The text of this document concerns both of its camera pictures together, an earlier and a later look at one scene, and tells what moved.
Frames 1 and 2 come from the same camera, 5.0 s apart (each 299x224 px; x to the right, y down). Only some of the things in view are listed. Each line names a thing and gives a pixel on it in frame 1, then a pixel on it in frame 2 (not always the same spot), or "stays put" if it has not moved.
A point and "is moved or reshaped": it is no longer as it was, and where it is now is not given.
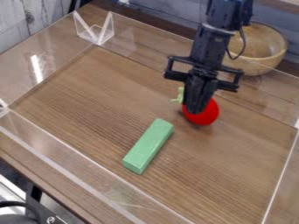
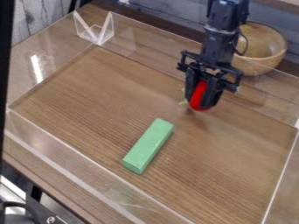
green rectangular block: (153, 140) stays put
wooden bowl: (265, 52) stays put
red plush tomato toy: (207, 117) is moved or reshaped
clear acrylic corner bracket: (98, 34) stays put
